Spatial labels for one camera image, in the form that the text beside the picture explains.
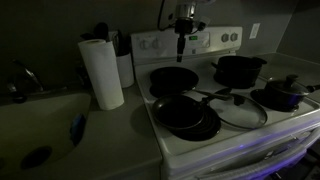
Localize large black frying pan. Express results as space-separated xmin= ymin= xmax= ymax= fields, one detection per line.
xmin=149 ymin=66 xmax=200 ymax=95

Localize white paper towel roll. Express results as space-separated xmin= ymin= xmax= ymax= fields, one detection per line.
xmin=77 ymin=39 xmax=126 ymax=112

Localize small black pot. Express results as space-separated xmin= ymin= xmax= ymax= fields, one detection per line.
xmin=262 ymin=84 xmax=320 ymax=112

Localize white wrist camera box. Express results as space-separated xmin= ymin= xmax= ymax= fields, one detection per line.
xmin=194 ymin=15 xmax=212 ymax=33

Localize big black pot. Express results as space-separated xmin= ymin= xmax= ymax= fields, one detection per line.
xmin=211 ymin=55 xmax=268 ymax=90

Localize black coil stove burner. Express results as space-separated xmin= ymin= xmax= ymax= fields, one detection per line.
xmin=168 ymin=106 xmax=222 ymax=142

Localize white wall outlet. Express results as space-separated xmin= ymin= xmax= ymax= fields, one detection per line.
xmin=249 ymin=22 xmax=261 ymax=40

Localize small pot lid with knob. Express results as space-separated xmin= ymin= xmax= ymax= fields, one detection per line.
xmin=265 ymin=74 xmax=312 ymax=98

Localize white kitchen sink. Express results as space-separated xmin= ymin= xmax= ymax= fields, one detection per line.
xmin=0 ymin=92 xmax=93 ymax=178

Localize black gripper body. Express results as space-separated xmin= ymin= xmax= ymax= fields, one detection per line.
xmin=174 ymin=18 xmax=195 ymax=36

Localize large glass pot lid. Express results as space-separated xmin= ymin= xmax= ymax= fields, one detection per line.
xmin=208 ymin=88 xmax=268 ymax=131

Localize blue sponge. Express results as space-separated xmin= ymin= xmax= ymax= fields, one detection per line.
xmin=69 ymin=113 xmax=87 ymax=147

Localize white electric stove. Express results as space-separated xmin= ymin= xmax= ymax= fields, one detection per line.
xmin=130 ymin=26 xmax=320 ymax=180

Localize black kitchen utensils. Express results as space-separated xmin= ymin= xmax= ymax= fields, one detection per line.
xmin=79 ymin=21 xmax=133 ymax=57

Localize small black frying pan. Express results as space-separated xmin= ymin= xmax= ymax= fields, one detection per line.
xmin=151 ymin=90 xmax=233 ymax=131

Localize metal sink faucet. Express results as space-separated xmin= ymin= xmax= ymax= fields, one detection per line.
xmin=5 ymin=58 xmax=45 ymax=98

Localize white utensil holder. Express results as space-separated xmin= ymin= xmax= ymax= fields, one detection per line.
xmin=114 ymin=52 xmax=136 ymax=89

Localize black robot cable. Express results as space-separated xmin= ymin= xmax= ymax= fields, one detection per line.
xmin=156 ymin=0 xmax=178 ymax=33

